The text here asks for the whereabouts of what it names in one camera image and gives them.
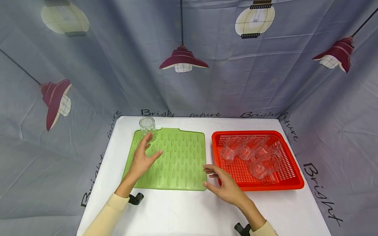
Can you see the person's left forearm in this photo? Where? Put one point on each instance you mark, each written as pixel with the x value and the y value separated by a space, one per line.
pixel 113 209

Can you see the person's right hand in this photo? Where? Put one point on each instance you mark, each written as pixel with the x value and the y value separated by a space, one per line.
pixel 229 188

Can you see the pile of clear glasses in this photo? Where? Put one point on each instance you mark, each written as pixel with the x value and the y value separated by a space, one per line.
pixel 260 160

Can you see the green ribbed drying mat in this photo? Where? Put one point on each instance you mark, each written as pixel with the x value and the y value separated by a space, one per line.
pixel 183 154

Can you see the person's left hand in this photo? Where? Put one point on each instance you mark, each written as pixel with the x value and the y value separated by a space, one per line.
pixel 141 164

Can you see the red perforated plastic tray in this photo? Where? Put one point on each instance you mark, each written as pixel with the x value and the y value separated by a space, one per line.
pixel 291 178

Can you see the person's right forearm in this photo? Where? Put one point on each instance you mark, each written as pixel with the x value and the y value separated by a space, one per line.
pixel 257 219

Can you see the clear glass cup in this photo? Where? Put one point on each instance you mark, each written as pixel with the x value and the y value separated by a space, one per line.
pixel 147 126

